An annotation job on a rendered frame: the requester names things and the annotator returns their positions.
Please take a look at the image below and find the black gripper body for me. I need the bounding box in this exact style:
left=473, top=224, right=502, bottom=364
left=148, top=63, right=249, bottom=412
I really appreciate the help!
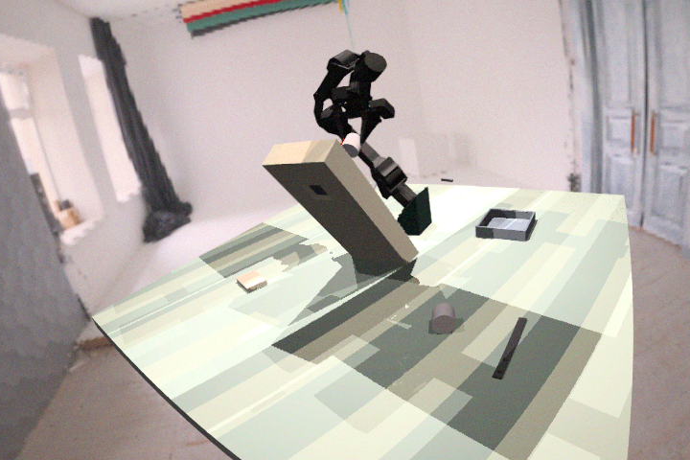
left=320, top=84, right=395, bottom=128

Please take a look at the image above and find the mauve cylinder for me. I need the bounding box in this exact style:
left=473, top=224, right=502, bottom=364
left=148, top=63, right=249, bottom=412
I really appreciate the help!
left=431, top=303, right=455, bottom=334

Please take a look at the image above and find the white cylinder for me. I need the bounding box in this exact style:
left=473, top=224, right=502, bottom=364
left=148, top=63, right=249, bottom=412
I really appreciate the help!
left=340, top=133, right=363, bottom=157

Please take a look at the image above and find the dark grey flat bar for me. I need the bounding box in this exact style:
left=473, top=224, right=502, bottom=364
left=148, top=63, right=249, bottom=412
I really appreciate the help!
left=493, top=317, right=526, bottom=380

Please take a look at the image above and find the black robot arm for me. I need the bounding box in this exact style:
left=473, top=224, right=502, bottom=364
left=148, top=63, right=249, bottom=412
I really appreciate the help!
left=313, top=50, right=417, bottom=211

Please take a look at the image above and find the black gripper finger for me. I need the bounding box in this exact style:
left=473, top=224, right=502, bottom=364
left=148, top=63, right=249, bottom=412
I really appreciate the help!
left=331, top=116, right=353, bottom=140
left=360, top=110, right=381, bottom=144

